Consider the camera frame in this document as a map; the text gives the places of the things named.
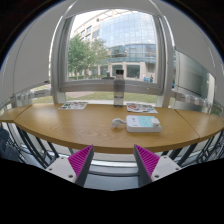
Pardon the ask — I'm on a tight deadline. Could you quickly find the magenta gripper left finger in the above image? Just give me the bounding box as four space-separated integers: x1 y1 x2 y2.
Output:
68 145 94 187

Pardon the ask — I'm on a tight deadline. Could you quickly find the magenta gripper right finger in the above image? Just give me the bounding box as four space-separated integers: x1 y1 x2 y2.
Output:
133 145 160 187

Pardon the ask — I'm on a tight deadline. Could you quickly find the white charger plug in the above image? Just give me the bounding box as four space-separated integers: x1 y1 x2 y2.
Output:
151 118 160 127

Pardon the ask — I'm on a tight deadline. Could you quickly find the white power strip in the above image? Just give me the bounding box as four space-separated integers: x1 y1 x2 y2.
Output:
126 115 162 133

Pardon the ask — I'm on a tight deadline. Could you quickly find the right sticker sheet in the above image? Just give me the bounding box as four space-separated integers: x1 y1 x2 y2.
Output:
126 103 157 113

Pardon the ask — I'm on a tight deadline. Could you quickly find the sticker sheet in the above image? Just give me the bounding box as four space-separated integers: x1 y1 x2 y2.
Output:
58 102 88 110
126 103 157 113

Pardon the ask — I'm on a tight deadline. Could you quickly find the left sticker sheet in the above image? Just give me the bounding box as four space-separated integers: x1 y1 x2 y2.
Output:
58 102 88 110

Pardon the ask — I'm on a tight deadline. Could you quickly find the clear water bottle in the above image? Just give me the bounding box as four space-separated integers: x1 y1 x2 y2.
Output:
114 69 125 107

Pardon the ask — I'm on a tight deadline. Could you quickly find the white charger cable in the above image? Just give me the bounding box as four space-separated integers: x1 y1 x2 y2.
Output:
110 118 128 130

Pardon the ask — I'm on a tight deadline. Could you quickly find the white window frame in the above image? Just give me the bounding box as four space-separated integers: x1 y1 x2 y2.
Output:
51 7 173 107

